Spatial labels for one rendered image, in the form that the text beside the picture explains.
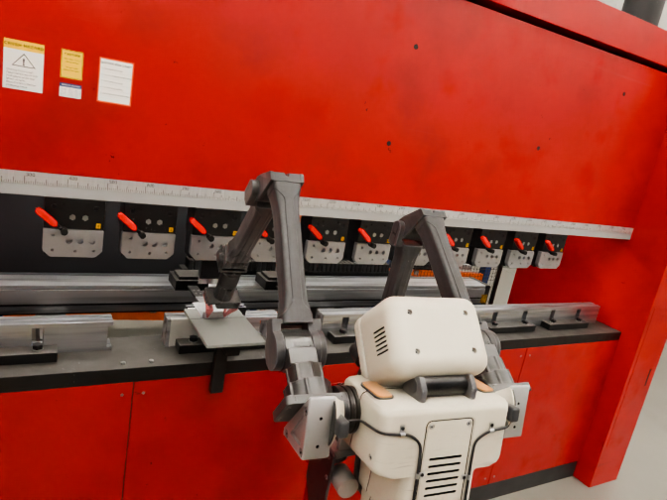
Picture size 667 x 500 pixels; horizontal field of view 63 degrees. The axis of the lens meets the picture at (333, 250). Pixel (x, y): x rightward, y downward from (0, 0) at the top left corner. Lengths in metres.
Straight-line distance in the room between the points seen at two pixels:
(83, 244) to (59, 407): 0.46
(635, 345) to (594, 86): 1.32
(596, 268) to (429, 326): 2.32
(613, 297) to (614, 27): 1.35
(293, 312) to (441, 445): 0.36
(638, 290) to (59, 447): 2.63
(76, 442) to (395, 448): 1.09
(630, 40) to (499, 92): 0.73
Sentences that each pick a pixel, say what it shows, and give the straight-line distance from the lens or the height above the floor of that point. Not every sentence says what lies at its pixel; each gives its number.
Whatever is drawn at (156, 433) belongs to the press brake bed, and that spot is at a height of 0.64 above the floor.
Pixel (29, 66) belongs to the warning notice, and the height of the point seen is 1.66.
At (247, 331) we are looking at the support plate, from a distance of 1.69.
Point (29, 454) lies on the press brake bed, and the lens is 1.81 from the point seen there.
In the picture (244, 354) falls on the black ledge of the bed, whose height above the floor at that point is 0.88.
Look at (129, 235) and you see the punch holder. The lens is 1.66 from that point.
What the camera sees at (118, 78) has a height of 1.67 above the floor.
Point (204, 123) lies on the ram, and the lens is 1.65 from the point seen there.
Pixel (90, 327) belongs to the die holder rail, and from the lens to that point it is 1.76.
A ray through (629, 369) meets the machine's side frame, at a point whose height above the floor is 0.71.
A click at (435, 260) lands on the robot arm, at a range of 1.36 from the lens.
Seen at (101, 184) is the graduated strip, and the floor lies 1.39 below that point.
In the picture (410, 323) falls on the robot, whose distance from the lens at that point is 0.97.
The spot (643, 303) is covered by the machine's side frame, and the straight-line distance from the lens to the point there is 3.12.
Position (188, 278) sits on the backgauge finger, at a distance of 2.00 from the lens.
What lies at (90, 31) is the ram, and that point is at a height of 1.77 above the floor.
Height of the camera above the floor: 1.69
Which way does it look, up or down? 14 degrees down
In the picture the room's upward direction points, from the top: 11 degrees clockwise
